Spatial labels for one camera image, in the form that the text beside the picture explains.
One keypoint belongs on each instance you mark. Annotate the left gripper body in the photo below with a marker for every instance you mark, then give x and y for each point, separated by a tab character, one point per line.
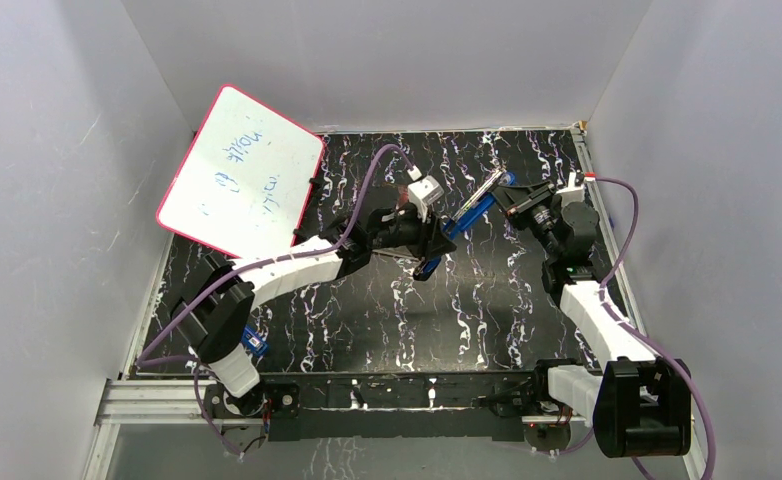
414	231

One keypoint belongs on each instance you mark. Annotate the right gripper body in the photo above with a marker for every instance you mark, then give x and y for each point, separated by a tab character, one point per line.
537	208

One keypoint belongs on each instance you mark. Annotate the blue stapler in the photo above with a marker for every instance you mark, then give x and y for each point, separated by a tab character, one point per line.
472	209

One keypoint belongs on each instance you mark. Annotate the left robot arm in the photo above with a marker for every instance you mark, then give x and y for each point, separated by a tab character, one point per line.
214	321

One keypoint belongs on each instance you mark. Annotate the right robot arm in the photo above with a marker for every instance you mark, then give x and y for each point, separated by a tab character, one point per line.
640	404

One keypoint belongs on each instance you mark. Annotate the pink framed whiteboard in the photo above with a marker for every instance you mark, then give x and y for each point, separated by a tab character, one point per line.
245	182

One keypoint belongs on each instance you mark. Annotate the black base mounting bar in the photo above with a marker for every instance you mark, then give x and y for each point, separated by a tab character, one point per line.
502	406

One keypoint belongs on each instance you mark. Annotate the aluminium frame rail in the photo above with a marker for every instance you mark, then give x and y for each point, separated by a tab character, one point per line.
140	402

